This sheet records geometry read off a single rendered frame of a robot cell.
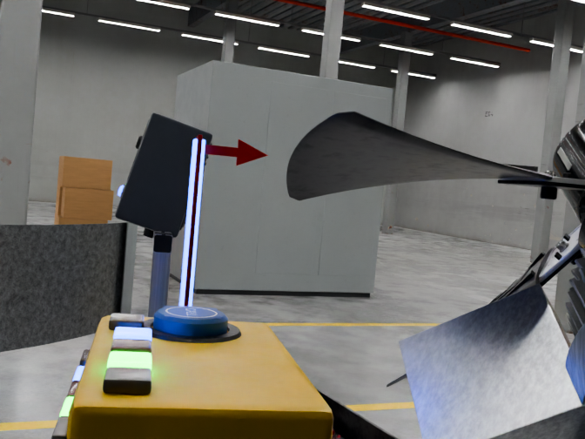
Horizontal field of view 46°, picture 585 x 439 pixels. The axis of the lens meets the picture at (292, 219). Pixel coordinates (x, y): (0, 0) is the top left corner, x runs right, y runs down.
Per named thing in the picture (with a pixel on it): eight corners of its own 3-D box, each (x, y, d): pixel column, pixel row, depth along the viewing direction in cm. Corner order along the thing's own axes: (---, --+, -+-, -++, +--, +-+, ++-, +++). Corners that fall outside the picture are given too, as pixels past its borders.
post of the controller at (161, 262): (163, 354, 114) (172, 234, 113) (144, 353, 114) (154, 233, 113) (163, 349, 117) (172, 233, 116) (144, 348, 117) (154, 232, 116)
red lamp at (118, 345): (151, 361, 31) (151, 348, 31) (109, 360, 31) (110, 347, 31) (151, 351, 33) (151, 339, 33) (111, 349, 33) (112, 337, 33)
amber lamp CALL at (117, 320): (143, 332, 37) (144, 320, 37) (108, 330, 36) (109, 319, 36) (144, 325, 38) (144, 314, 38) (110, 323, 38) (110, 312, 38)
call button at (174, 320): (229, 351, 37) (232, 318, 36) (151, 347, 36) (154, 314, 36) (222, 333, 40) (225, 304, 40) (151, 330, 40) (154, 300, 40)
